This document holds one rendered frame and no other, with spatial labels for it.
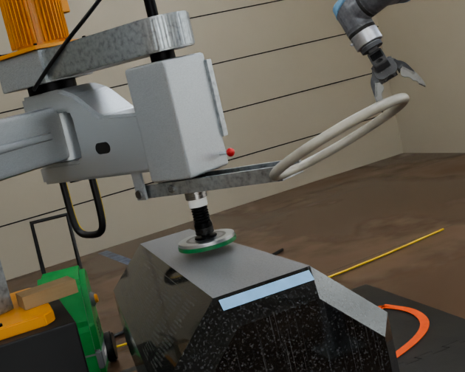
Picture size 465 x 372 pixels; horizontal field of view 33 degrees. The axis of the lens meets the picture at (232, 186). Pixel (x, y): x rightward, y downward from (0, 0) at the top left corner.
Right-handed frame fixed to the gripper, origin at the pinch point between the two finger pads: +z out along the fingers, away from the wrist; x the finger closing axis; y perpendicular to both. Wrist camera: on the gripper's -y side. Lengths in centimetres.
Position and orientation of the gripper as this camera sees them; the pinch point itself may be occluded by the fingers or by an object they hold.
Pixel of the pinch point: (404, 100)
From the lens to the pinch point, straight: 244.4
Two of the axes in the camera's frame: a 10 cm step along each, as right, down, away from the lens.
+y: 2.3, -0.1, 9.7
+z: 5.0, 8.6, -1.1
